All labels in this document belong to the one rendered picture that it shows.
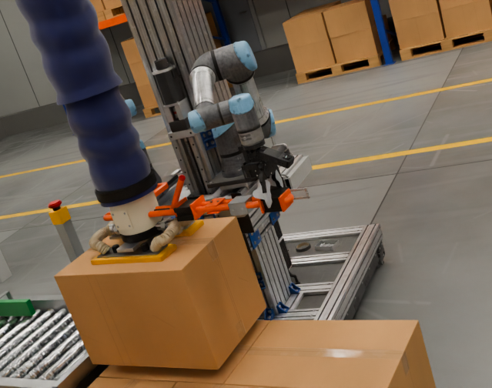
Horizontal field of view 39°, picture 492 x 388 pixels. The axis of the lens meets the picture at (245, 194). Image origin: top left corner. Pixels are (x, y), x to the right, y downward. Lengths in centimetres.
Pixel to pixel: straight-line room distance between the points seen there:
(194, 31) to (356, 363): 160
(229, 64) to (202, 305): 87
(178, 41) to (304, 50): 685
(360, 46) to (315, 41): 63
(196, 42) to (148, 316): 126
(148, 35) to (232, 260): 113
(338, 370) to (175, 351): 58
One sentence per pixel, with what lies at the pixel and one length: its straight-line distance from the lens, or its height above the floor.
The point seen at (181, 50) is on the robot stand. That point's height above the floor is 158.
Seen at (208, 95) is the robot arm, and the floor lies 148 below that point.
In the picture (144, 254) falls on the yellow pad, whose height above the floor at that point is 102.
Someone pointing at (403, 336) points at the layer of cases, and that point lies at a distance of 248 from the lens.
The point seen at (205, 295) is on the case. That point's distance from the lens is 243.
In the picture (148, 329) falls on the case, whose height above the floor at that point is 76.
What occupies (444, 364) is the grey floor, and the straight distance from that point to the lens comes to 325.
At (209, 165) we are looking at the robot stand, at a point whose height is 106.
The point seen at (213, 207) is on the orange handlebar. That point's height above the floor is 113.
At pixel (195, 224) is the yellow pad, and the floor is 102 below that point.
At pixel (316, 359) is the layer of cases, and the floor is 54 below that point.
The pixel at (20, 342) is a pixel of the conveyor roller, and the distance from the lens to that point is 357.
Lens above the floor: 187
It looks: 18 degrees down
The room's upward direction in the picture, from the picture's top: 18 degrees counter-clockwise
